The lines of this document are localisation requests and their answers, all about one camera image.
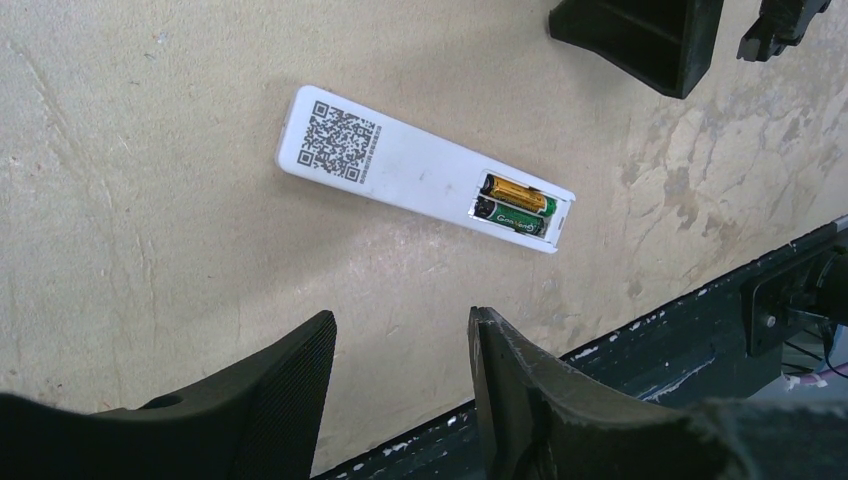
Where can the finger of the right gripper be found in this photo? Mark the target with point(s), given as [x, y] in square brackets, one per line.
[666, 44]
[780, 24]

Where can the white remote control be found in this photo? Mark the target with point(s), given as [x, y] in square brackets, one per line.
[336, 142]

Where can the gold AAA battery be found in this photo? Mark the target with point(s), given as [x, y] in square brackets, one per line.
[517, 195]

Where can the green AAA battery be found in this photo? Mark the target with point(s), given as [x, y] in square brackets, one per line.
[509, 217]

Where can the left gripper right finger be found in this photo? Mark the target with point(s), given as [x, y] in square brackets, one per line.
[540, 418]

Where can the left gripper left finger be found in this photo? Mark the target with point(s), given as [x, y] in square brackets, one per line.
[258, 418]

